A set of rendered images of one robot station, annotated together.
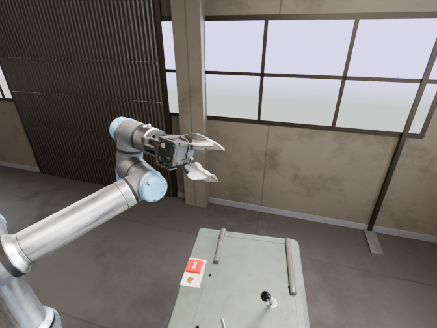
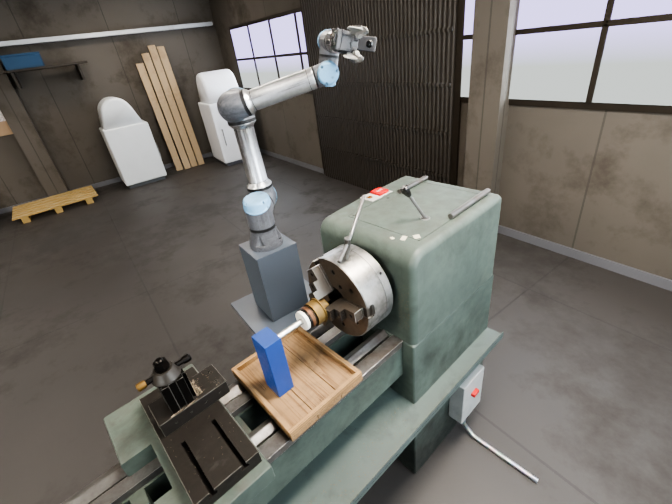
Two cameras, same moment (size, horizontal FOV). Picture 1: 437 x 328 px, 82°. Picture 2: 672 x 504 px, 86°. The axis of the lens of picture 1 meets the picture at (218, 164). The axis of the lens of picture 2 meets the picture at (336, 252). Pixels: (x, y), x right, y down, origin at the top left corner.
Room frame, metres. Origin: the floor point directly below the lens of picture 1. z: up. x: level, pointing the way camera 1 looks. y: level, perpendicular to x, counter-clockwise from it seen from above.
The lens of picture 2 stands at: (-0.56, -0.72, 1.87)
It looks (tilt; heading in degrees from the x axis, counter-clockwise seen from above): 30 degrees down; 41
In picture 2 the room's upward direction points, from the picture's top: 8 degrees counter-clockwise
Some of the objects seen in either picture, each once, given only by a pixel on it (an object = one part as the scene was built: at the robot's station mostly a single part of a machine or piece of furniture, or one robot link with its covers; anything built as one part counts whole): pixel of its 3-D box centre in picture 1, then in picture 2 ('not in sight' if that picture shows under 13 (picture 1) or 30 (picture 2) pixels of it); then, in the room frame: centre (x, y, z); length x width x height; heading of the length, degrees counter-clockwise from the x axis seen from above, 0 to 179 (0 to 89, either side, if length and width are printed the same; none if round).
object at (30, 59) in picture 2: not in sight; (22, 61); (1.46, 6.69, 2.13); 0.49 x 0.37 x 0.19; 164
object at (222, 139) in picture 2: not in sight; (225, 117); (3.89, 5.48, 0.81); 0.83 x 0.75 x 1.63; 74
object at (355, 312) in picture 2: not in sight; (348, 311); (0.15, -0.12, 1.09); 0.12 x 0.11 x 0.05; 80
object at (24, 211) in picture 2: not in sight; (56, 203); (0.93, 6.60, 0.06); 1.21 x 0.84 x 0.11; 164
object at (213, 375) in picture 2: not in sight; (190, 398); (-0.33, 0.14, 1.00); 0.20 x 0.10 x 0.05; 170
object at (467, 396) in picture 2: not in sight; (498, 424); (0.62, -0.55, 0.22); 0.42 x 0.18 x 0.44; 80
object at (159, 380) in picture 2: not in sight; (164, 371); (-0.35, 0.15, 1.13); 0.08 x 0.08 x 0.03
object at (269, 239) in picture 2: not in sight; (264, 234); (0.34, 0.48, 1.15); 0.15 x 0.15 x 0.10
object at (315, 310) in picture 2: not in sight; (315, 312); (0.09, -0.02, 1.08); 0.09 x 0.09 x 0.09; 80
